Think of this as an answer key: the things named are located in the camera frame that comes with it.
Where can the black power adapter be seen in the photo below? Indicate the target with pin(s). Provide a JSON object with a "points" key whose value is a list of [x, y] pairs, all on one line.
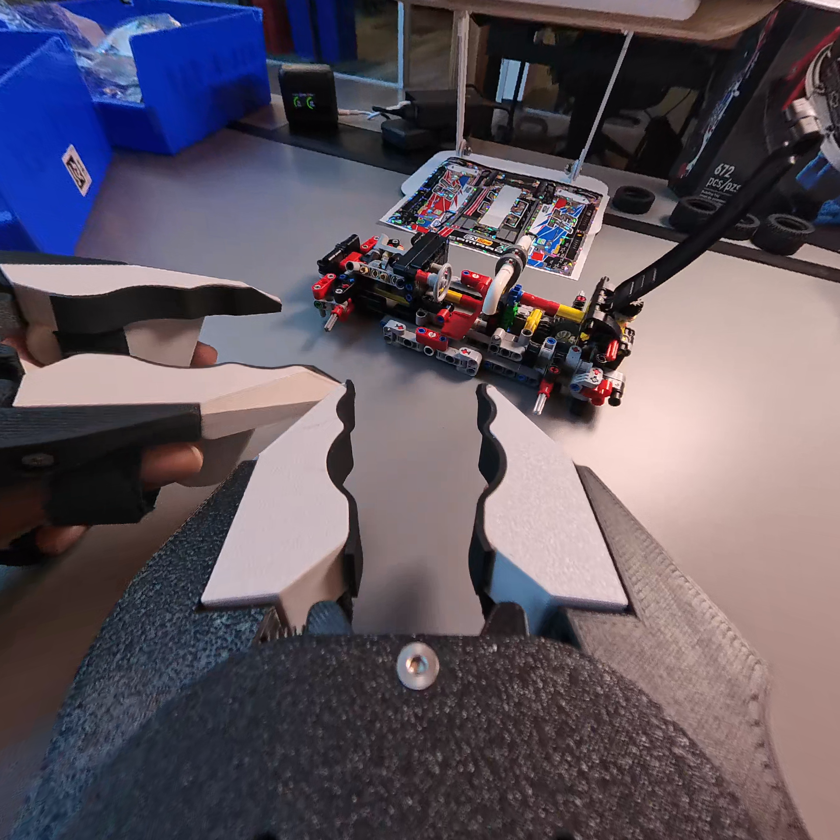
{"points": [[413, 128]]}

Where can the red lego seat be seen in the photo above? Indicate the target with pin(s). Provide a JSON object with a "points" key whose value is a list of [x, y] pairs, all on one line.
{"points": [[459, 321]]}

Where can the clear plastic wrap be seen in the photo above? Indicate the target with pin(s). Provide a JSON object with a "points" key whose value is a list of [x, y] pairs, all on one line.
{"points": [[111, 59]]}

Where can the metal rod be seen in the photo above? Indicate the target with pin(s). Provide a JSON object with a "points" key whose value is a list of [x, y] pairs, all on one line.
{"points": [[463, 79], [600, 105]]}

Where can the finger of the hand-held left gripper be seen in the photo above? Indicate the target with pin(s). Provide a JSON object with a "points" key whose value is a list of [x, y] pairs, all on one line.
{"points": [[98, 279], [131, 387]]}

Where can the black lego set box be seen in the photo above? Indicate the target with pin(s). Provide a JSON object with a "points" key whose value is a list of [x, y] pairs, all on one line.
{"points": [[722, 131]]}

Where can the lego car chassis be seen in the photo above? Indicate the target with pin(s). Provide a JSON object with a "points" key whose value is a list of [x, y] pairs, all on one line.
{"points": [[472, 315]]}

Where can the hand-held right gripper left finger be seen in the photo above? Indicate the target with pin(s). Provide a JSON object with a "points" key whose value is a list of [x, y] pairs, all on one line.
{"points": [[289, 525]]}

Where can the black power bank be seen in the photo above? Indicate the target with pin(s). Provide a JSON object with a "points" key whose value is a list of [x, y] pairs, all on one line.
{"points": [[308, 98]]}

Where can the person's left hand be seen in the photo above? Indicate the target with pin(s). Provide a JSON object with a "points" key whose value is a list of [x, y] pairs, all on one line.
{"points": [[174, 463]]}

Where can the holographic sticker sheet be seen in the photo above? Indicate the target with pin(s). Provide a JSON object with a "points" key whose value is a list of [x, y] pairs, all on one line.
{"points": [[499, 210]]}

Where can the grey lego steering wheel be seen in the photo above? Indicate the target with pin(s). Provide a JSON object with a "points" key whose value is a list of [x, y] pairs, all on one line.
{"points": [[443, 279]]}

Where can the large blue plastic bin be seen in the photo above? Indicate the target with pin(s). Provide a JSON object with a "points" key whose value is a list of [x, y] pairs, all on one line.
{"points": [[197, 79]]}

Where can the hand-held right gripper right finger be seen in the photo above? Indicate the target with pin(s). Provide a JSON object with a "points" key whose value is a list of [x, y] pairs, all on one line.
{"points": [[551, 525]]}

